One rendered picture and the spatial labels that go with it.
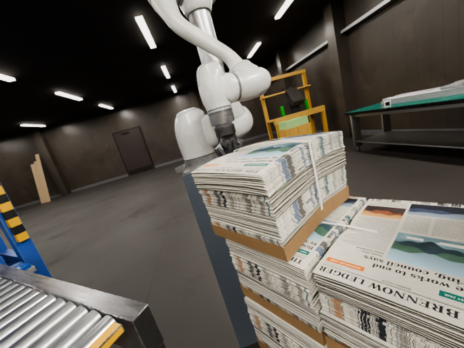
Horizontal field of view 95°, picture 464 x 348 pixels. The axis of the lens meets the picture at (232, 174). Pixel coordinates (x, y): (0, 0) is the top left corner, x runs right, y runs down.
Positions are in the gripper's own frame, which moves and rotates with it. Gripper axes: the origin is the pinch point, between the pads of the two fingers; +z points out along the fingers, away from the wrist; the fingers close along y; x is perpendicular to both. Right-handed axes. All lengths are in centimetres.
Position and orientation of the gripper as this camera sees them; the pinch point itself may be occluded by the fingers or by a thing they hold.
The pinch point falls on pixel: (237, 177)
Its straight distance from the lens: 82.9
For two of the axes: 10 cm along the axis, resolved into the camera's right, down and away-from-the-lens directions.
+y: 7.2, -3.5, 6.0
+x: -6.4, -0.1, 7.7
